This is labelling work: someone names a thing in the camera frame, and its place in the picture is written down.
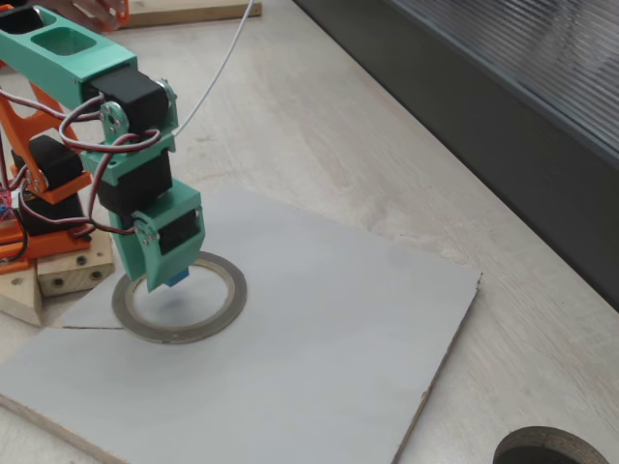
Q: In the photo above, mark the green gripper black servo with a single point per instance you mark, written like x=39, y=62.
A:
x=170, y=237

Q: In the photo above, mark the blue cube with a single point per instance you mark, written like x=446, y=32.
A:
x=178, y=278

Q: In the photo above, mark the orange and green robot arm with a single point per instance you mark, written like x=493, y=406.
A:
x=58, y=53

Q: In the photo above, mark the person's hand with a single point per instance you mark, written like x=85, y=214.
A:
x=99, y=12

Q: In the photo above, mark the wooden base block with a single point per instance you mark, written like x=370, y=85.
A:
x=72, y=278

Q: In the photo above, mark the long wooden plank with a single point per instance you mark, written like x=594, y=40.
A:
x=19, y=299

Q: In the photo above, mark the orange board holder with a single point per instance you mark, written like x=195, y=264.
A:
x=12, y=267

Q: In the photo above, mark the red controller circuit board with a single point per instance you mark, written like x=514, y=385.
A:
x=4, y=200

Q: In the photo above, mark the white chipboard panel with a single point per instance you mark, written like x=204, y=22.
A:
x=290, y=386

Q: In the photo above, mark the flat wooden leader base board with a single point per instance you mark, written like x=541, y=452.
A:
x=193, y=12

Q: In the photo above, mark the grey ribbed desk divider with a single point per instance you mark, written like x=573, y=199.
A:
x=483, y=96

